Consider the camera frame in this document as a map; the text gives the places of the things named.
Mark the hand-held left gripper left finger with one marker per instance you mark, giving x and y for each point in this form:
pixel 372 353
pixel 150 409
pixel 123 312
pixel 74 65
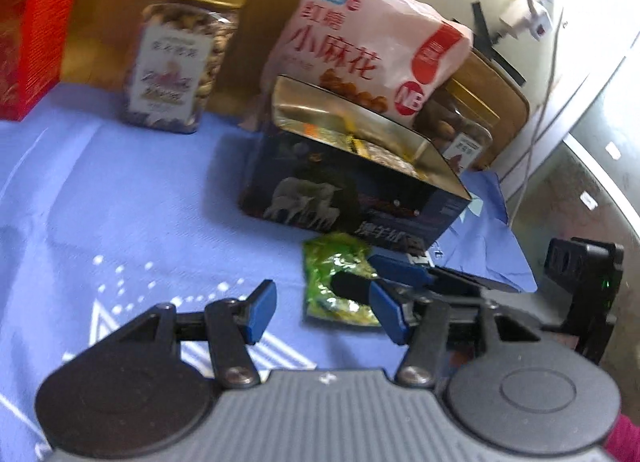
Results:
pixel 261 314

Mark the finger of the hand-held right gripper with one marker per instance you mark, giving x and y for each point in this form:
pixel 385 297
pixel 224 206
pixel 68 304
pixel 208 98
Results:
pixel 350 287
pixel 400 269

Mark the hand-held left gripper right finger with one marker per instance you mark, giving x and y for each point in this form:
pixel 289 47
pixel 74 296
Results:
pixel 387 314

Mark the green snack packet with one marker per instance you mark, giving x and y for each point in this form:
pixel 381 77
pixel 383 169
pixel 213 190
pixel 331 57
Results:
pixel 325 262

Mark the dark tin box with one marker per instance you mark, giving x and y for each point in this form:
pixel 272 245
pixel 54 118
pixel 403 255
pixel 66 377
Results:
pixel 325 192

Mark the dark nut jar gold lid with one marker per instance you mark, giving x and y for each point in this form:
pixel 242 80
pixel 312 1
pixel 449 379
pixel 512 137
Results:
pixel 460 141

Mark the blue printed bedsheet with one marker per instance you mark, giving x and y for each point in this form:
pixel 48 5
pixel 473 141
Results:
pixel 125 192

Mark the large pink snack bag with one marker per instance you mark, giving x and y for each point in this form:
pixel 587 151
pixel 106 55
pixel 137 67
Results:
pixel 360 41

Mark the black tape strip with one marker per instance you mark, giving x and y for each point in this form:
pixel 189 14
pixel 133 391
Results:
pixel 487 36

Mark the light nut jar gold lid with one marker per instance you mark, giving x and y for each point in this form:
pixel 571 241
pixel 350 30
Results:
pixel 175 71

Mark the brown cardboard sheet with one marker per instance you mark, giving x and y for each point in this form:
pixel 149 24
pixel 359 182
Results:
pixel 270 1

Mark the red carton box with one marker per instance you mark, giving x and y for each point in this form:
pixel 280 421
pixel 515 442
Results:
pixel 35 41

